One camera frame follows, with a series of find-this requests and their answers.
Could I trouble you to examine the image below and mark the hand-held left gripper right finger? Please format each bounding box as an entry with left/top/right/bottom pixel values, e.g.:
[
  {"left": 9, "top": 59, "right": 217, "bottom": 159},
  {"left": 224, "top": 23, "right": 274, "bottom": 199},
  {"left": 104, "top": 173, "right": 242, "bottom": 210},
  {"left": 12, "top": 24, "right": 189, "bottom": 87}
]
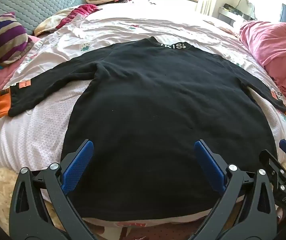
[{"left": 194, "top": 140, "right": 282, "bottom": 240}]

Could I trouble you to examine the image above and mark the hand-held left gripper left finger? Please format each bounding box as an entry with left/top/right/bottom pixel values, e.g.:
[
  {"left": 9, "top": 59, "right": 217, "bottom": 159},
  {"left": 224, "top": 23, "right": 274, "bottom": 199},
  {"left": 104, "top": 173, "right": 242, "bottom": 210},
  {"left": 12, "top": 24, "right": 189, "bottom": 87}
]
[{"left": 8, "top": 140, "right": 94, "bottom": 240}]

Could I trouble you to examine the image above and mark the black sweater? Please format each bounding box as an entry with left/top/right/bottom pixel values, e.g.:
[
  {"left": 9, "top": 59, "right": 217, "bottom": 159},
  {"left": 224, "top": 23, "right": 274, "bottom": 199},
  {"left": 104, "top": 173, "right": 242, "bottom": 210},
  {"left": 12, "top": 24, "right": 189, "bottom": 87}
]
[{"left": 8, "top": 37, "right": 286, "bottom": 222}]

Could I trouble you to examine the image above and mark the person's right hand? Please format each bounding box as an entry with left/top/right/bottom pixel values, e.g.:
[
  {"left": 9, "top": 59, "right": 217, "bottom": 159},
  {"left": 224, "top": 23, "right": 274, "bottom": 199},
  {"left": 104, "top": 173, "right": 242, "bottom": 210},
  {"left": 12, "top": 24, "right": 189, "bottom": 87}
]
[{"left": 275, "top": 205, "right": 286, "bottom": 227}]

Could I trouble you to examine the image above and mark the red patterned clothing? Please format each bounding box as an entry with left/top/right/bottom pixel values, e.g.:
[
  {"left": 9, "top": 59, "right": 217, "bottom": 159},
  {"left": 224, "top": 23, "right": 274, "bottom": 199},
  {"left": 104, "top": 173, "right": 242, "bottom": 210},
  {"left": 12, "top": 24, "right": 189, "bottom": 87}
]
[{"left": 121, "top": 219, "right": 210, "bottom": 240}]

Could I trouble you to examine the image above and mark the pink duvet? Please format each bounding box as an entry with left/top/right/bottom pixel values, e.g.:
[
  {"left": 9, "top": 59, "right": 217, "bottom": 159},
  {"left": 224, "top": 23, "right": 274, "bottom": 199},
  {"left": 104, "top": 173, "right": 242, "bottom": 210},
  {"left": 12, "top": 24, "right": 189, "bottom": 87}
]
[{"left": 239, "top": 20, "right": 286, "bottom": 115}]

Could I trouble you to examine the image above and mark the white desk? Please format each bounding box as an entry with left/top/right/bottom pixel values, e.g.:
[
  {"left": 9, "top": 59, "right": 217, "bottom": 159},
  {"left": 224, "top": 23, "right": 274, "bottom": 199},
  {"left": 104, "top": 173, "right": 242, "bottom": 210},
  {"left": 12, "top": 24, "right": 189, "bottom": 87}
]
[{"left": 218, "top": 4, "right": 256, "bottom": 25}]

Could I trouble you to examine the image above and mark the purple striped pillow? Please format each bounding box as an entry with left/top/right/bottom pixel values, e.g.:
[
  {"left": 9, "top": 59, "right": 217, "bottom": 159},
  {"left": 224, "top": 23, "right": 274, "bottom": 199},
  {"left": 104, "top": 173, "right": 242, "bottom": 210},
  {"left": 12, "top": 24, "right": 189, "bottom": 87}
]
[{"left": 0, "top": 12, "right": 35, "bottom": 75}]

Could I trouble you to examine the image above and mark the red floral cloth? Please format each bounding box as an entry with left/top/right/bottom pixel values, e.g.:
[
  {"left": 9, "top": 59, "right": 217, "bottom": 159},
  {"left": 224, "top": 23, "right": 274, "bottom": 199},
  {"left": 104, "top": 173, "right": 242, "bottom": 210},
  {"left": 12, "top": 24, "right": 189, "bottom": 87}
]
[{"left": 34, "top": 4, "right": 103, "bottom": 37}]

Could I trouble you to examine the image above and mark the grey quilted headboard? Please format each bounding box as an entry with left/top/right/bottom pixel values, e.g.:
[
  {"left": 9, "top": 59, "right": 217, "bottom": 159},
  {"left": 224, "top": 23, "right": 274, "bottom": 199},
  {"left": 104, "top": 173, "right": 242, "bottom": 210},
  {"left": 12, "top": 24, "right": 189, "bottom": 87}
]
[{"left": 0, "top": 0, "right": 86, "bottom": 36}]

